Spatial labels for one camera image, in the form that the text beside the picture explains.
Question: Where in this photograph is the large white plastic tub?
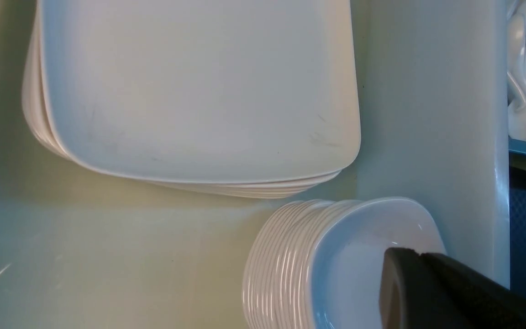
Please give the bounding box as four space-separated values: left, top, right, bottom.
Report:
0 0 510 329

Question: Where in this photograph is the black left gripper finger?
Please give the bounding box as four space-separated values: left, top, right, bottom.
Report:
379 248 526 329

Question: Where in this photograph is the stack of white square plates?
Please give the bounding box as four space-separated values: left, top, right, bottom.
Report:
25 0 361 193

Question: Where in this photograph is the stack of white small bowls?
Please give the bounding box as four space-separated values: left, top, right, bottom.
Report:
242 196 446 329

